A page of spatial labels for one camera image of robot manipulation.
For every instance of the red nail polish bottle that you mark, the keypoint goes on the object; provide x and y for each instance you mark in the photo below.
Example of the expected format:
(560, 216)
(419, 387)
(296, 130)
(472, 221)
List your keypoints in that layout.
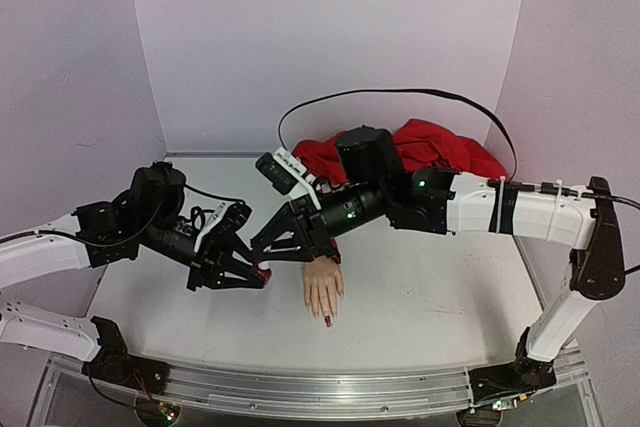
(262, 276)

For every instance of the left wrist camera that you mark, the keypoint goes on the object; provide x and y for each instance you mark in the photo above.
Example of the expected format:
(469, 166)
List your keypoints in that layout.
(226, 218)

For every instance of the red jacket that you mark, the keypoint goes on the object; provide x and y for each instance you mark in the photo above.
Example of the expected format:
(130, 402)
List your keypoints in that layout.
(420, 144)

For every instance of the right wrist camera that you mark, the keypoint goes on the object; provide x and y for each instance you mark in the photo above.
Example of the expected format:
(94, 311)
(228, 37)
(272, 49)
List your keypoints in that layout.
(288, 175)

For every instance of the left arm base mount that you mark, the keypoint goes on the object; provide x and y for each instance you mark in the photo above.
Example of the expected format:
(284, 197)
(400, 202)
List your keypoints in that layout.
(114, 364)

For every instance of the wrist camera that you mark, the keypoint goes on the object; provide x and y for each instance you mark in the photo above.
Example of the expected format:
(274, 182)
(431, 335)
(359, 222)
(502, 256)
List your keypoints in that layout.
(288, 175)
(226, 218)

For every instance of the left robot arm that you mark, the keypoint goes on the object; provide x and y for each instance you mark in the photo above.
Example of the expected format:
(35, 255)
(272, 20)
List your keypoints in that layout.
(54, 248)

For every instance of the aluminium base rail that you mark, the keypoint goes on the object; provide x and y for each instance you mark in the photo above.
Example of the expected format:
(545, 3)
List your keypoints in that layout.
(67, 397)

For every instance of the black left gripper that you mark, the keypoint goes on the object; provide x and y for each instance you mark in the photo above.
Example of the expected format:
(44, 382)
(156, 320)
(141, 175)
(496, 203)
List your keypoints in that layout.
(216, 269)

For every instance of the mannequin hand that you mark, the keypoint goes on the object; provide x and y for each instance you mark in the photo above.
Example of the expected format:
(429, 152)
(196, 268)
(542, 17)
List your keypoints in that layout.
(323, 289)

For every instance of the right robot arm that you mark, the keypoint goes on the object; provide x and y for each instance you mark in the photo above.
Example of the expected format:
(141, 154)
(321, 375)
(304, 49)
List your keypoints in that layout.
(581, 217)

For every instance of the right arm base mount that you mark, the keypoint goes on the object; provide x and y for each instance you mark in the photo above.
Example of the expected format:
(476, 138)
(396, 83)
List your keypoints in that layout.
(521, 376)

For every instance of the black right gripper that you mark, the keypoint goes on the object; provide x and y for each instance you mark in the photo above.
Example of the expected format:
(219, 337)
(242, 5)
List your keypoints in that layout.
(308, 225)

